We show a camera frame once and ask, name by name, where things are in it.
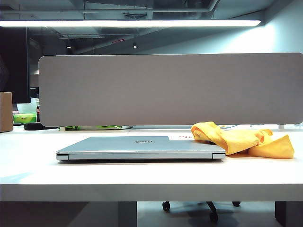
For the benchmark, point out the yellow microfiber rag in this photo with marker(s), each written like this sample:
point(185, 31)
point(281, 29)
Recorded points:
point(236, 142)

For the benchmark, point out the silver closed laptop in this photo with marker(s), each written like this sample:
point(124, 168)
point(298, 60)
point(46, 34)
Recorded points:
point(132, 151)

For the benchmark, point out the grey fabric desk divider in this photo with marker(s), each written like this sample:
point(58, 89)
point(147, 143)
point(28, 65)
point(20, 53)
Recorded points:
point(165, 89)

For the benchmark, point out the white red sticker label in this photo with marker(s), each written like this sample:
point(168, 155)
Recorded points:
point(181, 137)

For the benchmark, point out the green snack package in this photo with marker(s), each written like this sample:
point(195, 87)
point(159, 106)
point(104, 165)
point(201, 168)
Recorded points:
point(94, 127)

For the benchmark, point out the round ceiling spotlight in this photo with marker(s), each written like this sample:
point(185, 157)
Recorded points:
point(135, 46)

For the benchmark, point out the long ceiling light strip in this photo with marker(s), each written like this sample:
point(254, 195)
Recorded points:
point(127, 23)

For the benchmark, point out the grey table leg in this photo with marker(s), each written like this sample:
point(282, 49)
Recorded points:
point(127, 214)

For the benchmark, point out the black office chair base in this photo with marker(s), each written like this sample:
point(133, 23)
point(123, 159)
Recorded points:
point(210, 209)

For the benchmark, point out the dark soda bottle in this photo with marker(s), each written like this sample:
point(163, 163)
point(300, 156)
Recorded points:
point(38, 113)

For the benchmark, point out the black monitor stand base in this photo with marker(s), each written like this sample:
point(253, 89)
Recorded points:
point(35, 127)

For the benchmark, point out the green tissue box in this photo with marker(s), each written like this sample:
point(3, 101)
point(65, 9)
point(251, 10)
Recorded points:
point(24, 117)

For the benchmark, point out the black computer monitor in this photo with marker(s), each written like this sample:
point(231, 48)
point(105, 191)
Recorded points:
point(14, 66)

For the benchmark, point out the brown cardboard box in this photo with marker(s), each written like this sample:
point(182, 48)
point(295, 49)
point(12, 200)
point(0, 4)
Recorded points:
point(6, 111)

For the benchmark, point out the dark table leg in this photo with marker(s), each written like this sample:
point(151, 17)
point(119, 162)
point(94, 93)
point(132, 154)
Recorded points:
point(288, 214)

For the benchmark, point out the white divider bracket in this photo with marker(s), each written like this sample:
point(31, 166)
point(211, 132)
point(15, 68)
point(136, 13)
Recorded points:
point(281, 127)
point(62, 128)

